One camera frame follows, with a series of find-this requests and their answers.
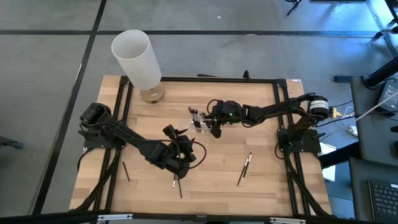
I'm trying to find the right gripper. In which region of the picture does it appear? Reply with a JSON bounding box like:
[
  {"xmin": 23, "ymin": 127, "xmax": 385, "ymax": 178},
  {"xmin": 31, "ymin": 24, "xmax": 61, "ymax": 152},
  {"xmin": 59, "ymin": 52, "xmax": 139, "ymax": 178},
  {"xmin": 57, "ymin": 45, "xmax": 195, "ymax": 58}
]
[{"xmin": 203, "ymin": 100, "xmax": 243, "ymax": 139}]

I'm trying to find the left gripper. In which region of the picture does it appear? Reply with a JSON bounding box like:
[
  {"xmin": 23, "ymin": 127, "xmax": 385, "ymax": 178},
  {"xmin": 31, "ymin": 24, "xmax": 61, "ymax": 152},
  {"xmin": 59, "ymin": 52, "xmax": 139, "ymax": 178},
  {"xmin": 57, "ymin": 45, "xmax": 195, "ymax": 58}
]
[{"xmin": 152, "ymin": 124, "xmax": 198, "ymax": 180}]

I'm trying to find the black fan makeup brush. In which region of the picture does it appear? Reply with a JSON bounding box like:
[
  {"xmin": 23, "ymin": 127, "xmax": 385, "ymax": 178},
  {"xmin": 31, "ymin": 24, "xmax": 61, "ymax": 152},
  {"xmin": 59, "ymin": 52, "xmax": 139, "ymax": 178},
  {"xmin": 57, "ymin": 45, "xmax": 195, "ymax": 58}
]
[{"xmin": 188, "ymin": 106, "xmax": 197, "ymax": 128}]

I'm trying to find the clear acrylic brush organizer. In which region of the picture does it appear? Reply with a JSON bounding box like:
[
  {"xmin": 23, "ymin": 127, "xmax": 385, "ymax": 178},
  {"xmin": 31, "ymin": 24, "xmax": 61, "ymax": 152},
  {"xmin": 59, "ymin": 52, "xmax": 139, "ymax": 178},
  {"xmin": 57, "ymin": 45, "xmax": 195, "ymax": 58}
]
[{"xmin": 178, "ymin": 118, "xmax": 218, "ymax": 135}]

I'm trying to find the white shade wooden base lamp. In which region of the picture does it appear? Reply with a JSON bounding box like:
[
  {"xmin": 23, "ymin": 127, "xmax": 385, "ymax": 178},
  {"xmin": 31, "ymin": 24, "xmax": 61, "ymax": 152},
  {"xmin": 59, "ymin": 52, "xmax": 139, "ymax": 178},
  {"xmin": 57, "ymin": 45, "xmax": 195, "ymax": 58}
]
[{"xmin": 111, "ymin": 29, "xmax": 165, "ymax": 104}]

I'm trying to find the white paper sheet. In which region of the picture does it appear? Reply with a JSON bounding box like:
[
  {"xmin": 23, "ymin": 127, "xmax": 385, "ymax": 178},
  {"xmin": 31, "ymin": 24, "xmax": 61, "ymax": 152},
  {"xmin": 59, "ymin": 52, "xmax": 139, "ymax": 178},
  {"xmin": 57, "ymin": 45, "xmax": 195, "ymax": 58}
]
[{"xmin": 320, "ymin": 142, "xmax": 337, "ymax": 183}]

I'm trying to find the black chair leg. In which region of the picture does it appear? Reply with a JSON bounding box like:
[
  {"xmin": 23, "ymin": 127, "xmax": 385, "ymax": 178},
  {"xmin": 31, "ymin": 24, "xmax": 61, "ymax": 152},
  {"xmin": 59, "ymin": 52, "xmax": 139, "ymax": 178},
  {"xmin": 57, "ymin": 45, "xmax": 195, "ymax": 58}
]
[{"xmin": 285, "ymin": 0, "xmax": 303, "ymax": 16}]

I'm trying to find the black crossbar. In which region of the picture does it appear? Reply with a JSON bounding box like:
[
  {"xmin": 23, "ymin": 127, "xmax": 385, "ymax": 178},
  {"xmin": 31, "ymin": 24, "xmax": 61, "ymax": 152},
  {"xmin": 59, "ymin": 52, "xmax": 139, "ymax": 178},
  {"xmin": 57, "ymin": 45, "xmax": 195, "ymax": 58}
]
[{"xmin": 0, "ymin": 210, "xmax": 398, "ymax": 224}]

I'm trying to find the dark grey desk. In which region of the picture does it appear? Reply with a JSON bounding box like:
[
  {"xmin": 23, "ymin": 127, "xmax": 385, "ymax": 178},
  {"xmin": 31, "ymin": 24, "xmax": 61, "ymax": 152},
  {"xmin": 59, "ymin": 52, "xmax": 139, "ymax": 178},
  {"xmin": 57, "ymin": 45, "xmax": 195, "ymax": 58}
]
[{"xmin": 348, "ymin": 157, "xmax": 398, "ymax": 223}]

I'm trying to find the dark chair base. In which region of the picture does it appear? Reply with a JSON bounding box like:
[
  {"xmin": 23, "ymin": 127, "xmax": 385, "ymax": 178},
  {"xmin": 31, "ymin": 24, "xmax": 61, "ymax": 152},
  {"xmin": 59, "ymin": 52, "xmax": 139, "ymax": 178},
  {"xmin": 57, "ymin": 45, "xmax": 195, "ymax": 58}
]
[{"xmin": 0, "ymin": 136, "xmax": 24, "ymax": 151}]

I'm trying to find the black stand leg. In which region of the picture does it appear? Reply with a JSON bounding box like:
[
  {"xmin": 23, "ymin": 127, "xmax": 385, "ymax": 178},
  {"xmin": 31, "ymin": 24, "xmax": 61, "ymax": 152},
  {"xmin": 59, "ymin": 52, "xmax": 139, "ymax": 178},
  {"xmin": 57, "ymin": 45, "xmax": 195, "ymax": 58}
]
[{"xmin": 363, "ymin": 55, "xmax": 398, "ymax": 90}]

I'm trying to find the grey flat device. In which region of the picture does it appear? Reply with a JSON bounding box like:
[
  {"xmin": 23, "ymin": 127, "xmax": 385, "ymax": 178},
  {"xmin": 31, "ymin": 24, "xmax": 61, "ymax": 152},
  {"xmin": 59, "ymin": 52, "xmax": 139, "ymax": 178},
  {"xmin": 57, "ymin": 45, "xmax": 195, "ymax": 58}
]
[{"xmin": 377, "ymin": 80, "xmax": 398, "ymax": 113}]

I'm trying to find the dark laptop keyboard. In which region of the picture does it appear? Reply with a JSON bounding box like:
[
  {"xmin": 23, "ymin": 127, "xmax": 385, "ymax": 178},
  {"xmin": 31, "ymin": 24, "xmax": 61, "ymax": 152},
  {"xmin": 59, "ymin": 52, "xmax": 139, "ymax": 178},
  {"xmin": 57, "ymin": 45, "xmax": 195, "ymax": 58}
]
[{"xmin": 368, "ymin": 179, "xmax": 398, "ymax": 223}]

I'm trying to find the black aluminium table frame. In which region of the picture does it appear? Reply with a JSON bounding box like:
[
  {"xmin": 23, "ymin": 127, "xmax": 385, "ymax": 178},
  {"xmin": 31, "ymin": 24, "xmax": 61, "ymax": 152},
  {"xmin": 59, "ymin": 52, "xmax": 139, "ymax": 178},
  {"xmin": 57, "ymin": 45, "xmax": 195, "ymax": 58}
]
[{"xmin": 74, "ymin": 75, "xmax": 332, "ymax": 218}]

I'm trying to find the black cable bundle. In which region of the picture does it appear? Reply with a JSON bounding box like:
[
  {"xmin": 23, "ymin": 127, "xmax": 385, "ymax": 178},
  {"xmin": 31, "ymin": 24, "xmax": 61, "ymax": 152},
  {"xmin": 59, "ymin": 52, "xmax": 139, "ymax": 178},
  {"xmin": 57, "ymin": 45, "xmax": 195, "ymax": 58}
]
[
  {"xmin": 74, "ymin": 147, "xmax": 123, "ymax": 212},
  {"xmin": 281, "ymin": 151, "xmax": 331, "ymax": 217}
]

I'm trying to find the silver metal bracket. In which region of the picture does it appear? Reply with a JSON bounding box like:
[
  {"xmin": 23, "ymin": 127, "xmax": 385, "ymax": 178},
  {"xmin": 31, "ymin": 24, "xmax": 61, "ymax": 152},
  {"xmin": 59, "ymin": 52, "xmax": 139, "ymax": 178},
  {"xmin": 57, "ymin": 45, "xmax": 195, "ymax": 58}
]
[{"xmin": 269, "ymin": 217, "xmax": 307, "ymax": 224}]

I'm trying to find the black floor cable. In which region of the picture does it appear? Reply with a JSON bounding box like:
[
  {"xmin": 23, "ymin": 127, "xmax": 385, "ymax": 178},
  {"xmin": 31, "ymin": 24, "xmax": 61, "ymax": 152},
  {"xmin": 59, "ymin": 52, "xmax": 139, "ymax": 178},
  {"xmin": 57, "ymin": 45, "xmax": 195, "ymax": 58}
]
[{"xmin": 329, "ymin": 99, "xmax": 355, "ymax": 138}]

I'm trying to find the white cable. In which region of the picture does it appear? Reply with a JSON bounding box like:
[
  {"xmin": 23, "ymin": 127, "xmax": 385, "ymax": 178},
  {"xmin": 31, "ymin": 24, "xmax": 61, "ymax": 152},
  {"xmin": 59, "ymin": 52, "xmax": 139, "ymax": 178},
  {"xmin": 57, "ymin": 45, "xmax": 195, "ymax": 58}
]
[{"xmin": 354, "ymin": 91, "xmax": 398, "ymax": 123}]

